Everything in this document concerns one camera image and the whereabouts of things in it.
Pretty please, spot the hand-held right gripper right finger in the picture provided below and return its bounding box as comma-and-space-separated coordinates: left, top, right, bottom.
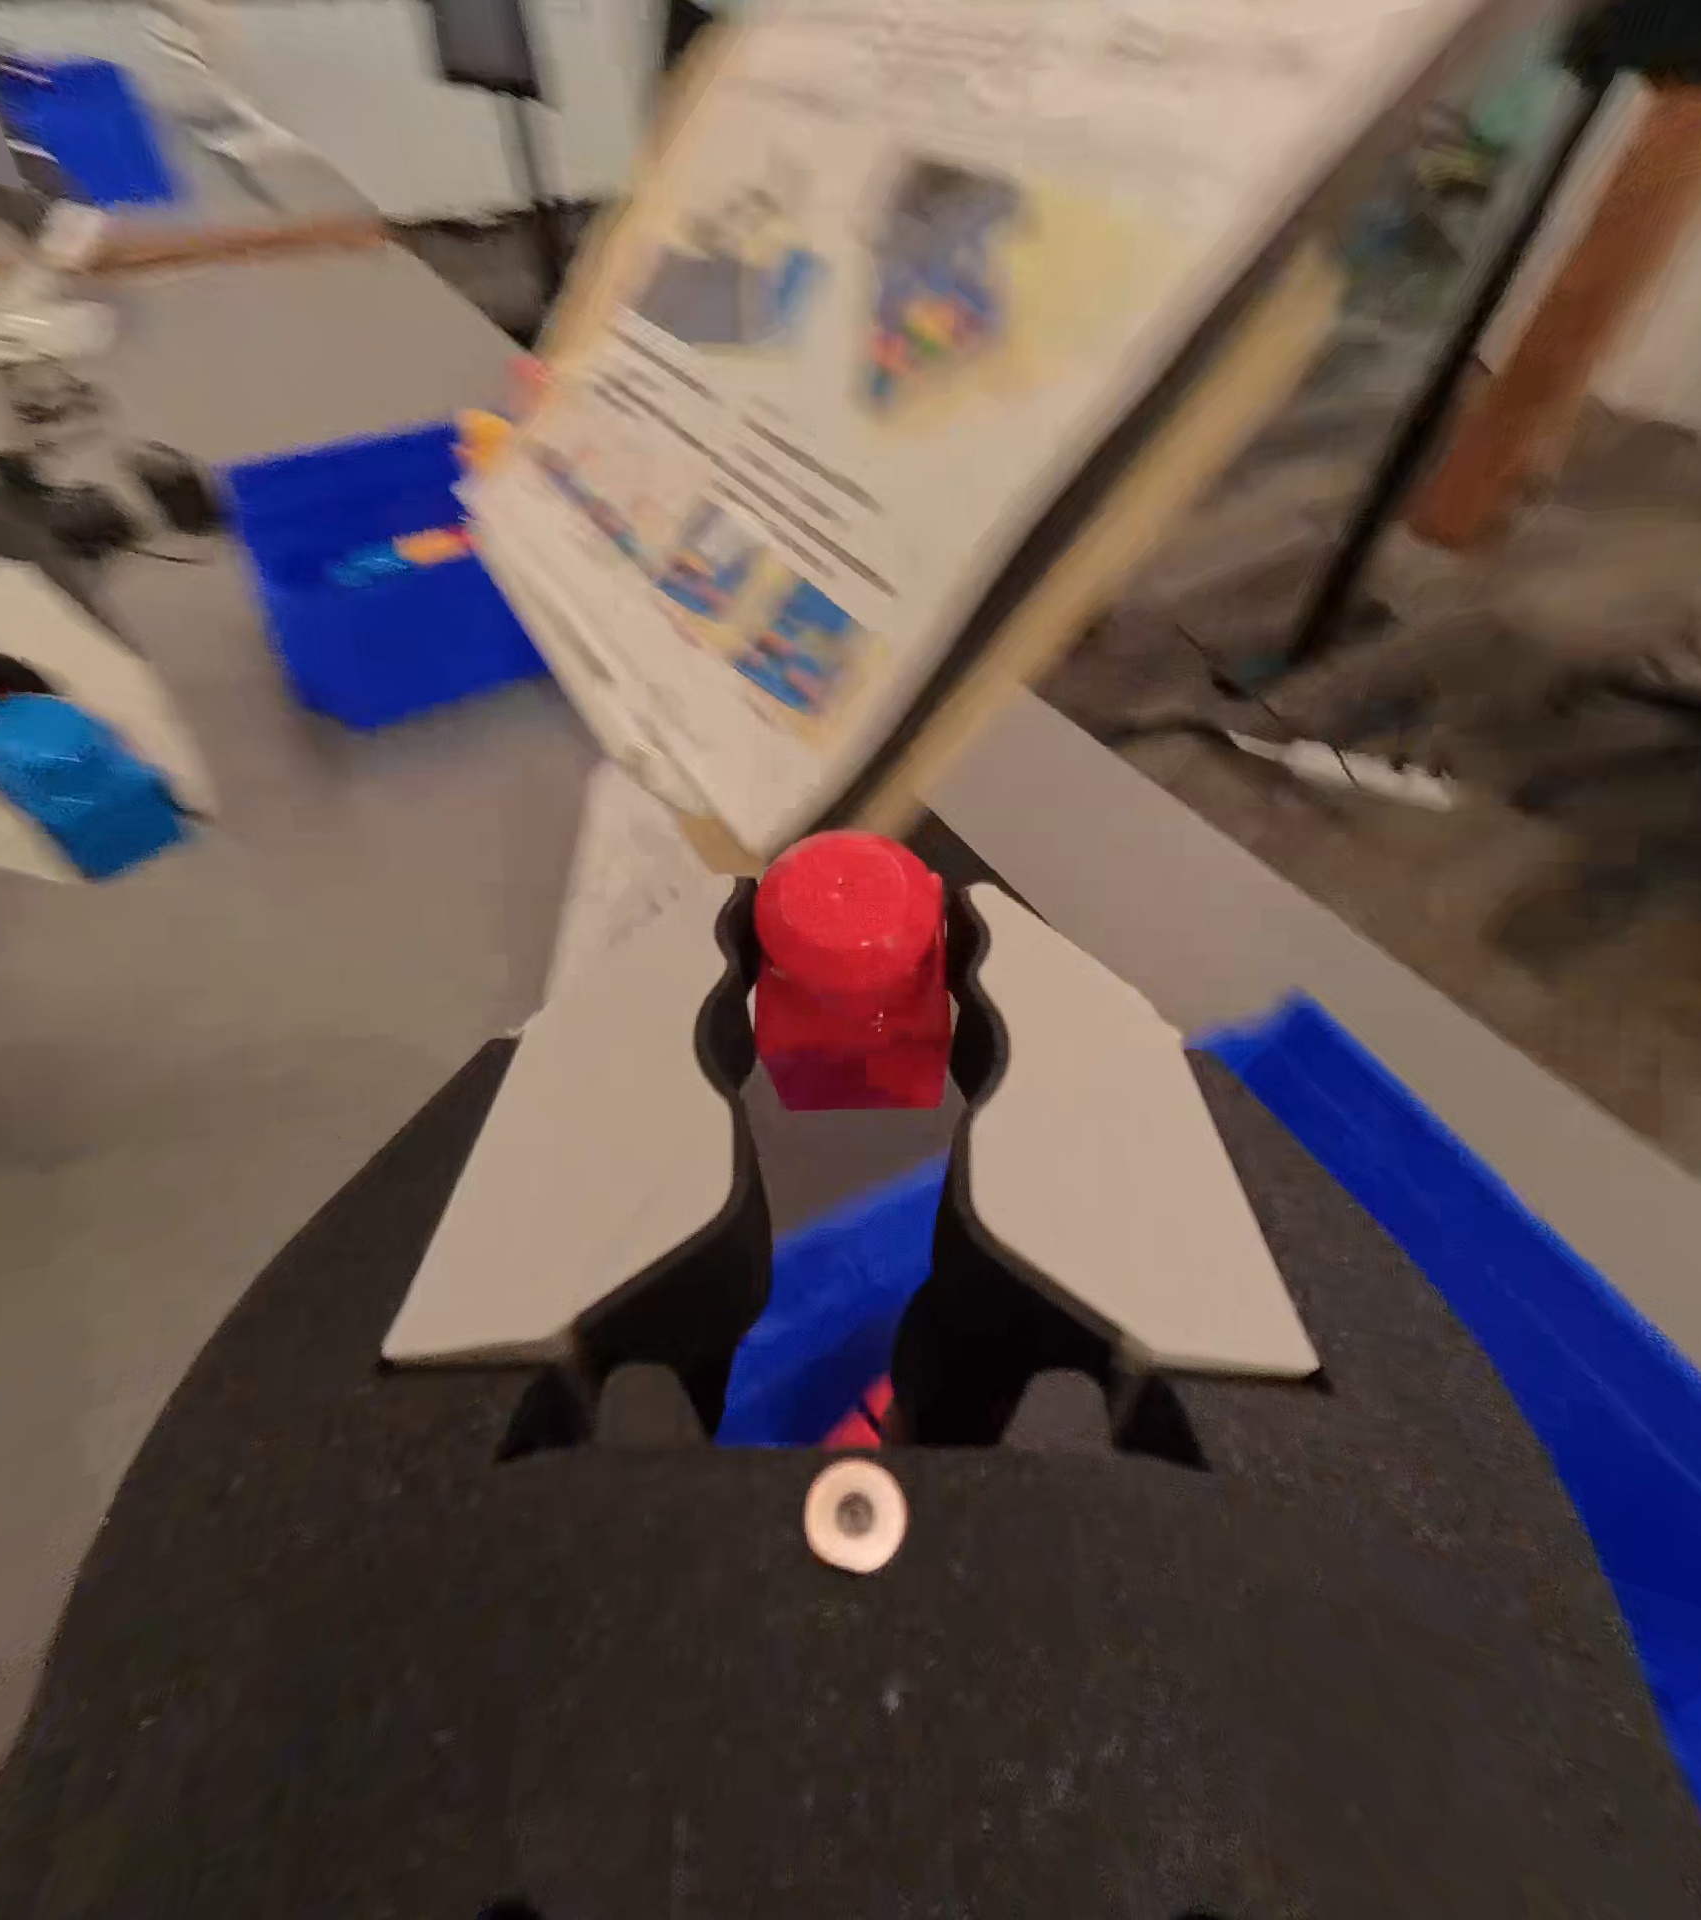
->
933, 886, 1326, 1422

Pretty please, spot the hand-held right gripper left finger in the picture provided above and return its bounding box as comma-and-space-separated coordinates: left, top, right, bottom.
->
386, 880, 774, 1416

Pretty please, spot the blue toy building block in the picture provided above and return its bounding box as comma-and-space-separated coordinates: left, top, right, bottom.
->
0, 689, 192, 881

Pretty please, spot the blue plastic bin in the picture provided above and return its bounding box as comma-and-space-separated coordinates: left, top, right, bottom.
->
0, 54, 180, 209
220, 420, 552, 731

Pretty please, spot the red toy building block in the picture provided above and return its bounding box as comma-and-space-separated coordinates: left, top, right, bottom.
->
753, 832, 962, 1111

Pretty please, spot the blurred blue object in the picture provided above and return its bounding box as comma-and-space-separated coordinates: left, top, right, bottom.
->
716, 990, 1701, 1862

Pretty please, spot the grey desk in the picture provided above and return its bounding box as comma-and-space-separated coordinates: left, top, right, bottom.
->
0, 225, 1701, 1920

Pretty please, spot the black standing desk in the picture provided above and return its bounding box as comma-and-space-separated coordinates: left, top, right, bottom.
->
1287, 0, 1701, 667

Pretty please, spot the wooden table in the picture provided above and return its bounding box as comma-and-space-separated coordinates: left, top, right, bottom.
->
0, 203, 391, 307

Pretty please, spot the white power strip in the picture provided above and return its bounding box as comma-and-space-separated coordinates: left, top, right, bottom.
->
1226, 720, 1459, 815

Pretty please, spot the small monitor on stand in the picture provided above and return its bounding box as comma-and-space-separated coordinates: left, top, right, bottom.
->
430, 0, 570, 272

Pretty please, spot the instruction board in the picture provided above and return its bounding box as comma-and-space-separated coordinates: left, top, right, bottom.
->
455, 0, 1573, 871

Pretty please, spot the wooden pillar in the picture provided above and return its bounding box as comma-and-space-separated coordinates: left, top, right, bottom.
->
1406, 76, 1701, 558

